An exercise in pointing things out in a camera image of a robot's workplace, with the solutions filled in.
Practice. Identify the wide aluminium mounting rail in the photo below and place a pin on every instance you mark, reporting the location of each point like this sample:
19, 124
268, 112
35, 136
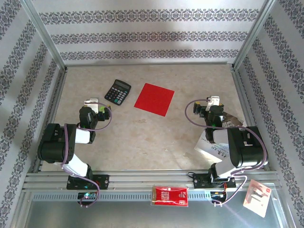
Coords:
147, 177

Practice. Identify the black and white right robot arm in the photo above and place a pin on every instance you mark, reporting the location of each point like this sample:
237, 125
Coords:
247, 147

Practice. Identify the black desk calculator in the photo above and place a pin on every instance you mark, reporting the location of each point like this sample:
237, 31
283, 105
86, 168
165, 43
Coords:
118, 92

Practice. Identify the red square paper sheet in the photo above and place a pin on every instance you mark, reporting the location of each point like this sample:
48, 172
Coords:
154, 99

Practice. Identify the aluminium frame post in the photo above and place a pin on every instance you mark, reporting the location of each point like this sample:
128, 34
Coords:
42, 33
256, 31

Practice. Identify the thin aluminium frame rail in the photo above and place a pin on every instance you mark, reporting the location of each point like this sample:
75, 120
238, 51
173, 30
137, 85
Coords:
147, 63

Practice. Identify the white booklet with food photo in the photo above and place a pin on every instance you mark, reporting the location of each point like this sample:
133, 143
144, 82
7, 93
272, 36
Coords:
206, 146

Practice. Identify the pink blister pack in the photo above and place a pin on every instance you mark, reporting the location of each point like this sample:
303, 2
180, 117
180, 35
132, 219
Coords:
257, 198

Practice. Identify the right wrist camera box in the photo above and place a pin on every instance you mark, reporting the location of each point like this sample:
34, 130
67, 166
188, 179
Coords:
213, 100

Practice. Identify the small controller circuit board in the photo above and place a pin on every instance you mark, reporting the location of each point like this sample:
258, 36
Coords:
218, 196
86, 196

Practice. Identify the aluminium side rail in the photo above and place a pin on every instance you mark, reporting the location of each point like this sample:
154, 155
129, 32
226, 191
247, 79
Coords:
53, 111
247, 107

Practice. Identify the red packaged card pack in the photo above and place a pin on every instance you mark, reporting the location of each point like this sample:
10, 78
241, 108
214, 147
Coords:
169, 196

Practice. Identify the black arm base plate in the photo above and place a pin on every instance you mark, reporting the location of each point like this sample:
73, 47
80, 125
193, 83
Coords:
103, 181
200, 181

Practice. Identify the grey sheet metal tray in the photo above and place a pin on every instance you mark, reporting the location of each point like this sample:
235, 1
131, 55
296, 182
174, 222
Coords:
118, 216

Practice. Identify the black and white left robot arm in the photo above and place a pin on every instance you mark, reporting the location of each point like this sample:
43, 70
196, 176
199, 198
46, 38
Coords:
54, 142

